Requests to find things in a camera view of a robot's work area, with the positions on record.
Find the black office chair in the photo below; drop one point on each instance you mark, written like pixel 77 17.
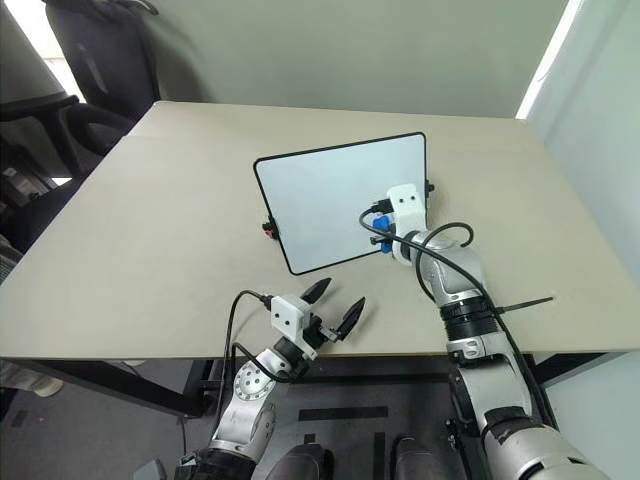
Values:
pixel 35 210
pixel 110 55

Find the blue whiteboard eraser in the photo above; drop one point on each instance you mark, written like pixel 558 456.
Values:
pixel 382 222

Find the black floor tape strip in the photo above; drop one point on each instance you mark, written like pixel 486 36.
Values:
pixel 344 414

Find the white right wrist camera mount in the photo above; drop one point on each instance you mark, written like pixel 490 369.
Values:
pixel 407 210

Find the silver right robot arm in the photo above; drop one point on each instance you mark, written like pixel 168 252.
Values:
pixel 465 270

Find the black whiteboard stand knob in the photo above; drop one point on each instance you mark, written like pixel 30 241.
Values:
pixel 429 186

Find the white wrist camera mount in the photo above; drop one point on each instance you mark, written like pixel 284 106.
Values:
pixel 407 210
pixel 287 315

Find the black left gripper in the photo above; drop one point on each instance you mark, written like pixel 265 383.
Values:
pixel 316 334

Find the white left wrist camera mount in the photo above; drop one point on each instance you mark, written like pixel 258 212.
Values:
pixel 287 315

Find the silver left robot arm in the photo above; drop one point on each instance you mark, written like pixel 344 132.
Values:
pixel 250 385

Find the black framed whiteboard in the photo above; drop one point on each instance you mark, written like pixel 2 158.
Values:
pixel 325 200

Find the red black whiteboard stand clip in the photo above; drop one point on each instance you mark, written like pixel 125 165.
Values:
pixel 270 228

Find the white sneaker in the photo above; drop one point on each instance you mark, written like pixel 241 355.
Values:
pixel 40 385

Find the dark rounded shape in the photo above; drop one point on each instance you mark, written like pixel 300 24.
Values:
pixel 414 457
pixel 300 462

